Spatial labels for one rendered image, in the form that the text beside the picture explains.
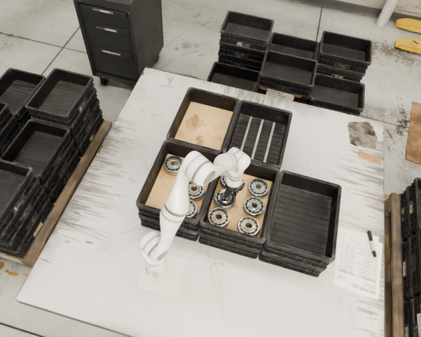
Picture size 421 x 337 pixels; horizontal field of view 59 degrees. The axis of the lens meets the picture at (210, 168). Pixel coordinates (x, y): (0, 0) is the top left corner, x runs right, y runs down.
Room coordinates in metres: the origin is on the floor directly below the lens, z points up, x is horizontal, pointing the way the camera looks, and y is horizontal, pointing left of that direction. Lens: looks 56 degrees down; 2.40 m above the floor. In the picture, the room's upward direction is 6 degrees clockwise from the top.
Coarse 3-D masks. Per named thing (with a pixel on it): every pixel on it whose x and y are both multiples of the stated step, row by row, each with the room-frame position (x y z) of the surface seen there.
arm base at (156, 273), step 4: (164, 260) 0.55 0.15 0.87; (164, 264) 0.55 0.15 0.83; (148, 268) 0.52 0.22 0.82; (152, 268) 0.52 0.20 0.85; (156, 268) 0.52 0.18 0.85; (160, 268) 0.53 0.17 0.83; (164, 268) 0.54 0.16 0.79; (148, 272) 0.52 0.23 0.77; (152, 272) 0.52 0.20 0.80; (156, 272) 0.52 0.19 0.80; (160, 272) 0.53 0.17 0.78; (164, 272) 0.54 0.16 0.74; (148, 276) 0.52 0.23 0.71; (152, 276) 0.52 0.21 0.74; (156, 276) 0.51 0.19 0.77; (160, 276) 0.52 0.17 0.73; (156, 280) 0.51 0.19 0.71
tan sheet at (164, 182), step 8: (160, 176) 1.00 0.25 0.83; (168, 176) 1.00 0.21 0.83; (160, 184) 0.95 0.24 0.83; (168, 184) 0.95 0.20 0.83; (152, 192) 0.90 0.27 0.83; (160, 192) 0.90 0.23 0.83; (168, 192) 0.91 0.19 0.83; (152, 200) 0.85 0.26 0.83; (160, 200) 0.86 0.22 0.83; (200, 200) 0.88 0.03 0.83; (160, 208) 0.82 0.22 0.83
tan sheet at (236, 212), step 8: (248, 176) 1.05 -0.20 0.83; (216, 192) 0.94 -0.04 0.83; (240, 192) 0.95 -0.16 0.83; (240, 200) 0.91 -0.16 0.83; (264, 200) 0.92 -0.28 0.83; (232, 208) 0.86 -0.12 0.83; (240, 208) 0.86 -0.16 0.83; (232, 216) 0.81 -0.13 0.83; (240, 216) 0.82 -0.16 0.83; (232, 224) 0.77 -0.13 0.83
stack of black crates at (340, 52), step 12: (324, 36) 2.70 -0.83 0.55; (336, 36) 2.68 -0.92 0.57; (348, 36) 2.67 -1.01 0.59; (324, 48) 2.63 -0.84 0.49; (336, 48) 2.64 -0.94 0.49; (348, 48) 2.66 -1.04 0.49; (360, 48) 2.65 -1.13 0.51; (324, 60) 2.43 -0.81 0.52; (336, 60) 2.41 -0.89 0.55; (348, 60) 2.38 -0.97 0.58; (360, 60) 2.38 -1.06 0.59; (324, 72) 2.42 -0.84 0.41; (336, 72) 2.40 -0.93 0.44; (348, 72) 2.38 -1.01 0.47; (360, 72) 2.37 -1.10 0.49
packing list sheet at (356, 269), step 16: (352, 240) 0.81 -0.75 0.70; (368, 240) 0.82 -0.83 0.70; (336, 256) 0.72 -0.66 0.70; (352, 256) 0.73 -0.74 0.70; (368, 256) 0.74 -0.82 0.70; (336, 272) 0.64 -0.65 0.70; (352, 272) 0.65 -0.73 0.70; (368, 272) 0.66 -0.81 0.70; (352, 288) 0.57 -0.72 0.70; (368, 288) 0.58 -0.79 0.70
